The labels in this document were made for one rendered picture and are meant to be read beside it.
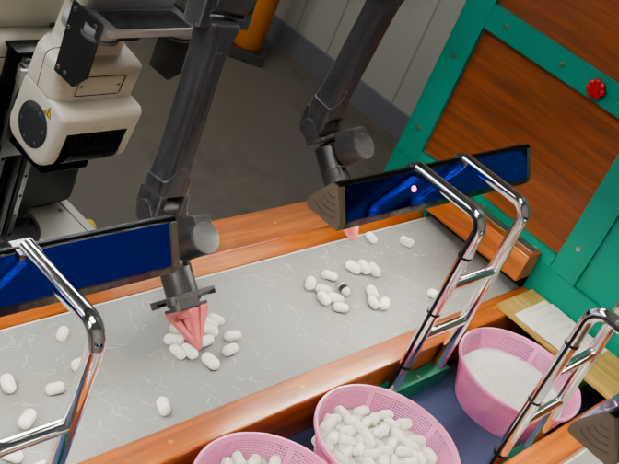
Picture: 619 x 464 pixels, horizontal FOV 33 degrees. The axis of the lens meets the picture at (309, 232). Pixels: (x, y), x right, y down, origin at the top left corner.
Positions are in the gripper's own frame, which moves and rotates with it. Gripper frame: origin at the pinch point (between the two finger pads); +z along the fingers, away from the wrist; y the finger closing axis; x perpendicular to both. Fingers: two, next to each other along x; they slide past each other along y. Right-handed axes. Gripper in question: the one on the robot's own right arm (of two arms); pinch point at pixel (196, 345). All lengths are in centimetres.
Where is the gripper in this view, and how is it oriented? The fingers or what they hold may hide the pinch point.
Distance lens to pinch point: 182.7
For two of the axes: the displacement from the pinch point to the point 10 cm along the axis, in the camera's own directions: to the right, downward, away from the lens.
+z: 2.7, 9.6, -0.1
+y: 6.5, -1.8, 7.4
